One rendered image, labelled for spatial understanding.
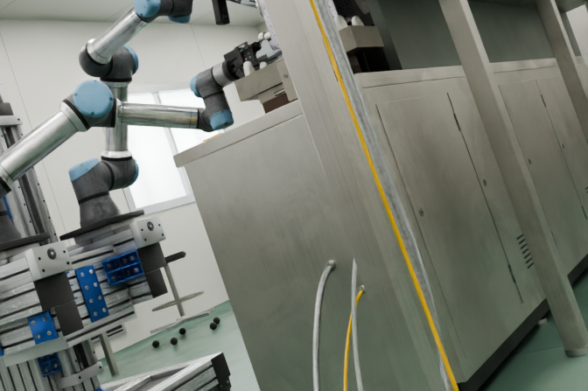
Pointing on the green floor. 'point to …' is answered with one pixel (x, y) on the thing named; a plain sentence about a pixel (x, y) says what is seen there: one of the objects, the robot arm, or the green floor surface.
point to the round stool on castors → (180, 304)
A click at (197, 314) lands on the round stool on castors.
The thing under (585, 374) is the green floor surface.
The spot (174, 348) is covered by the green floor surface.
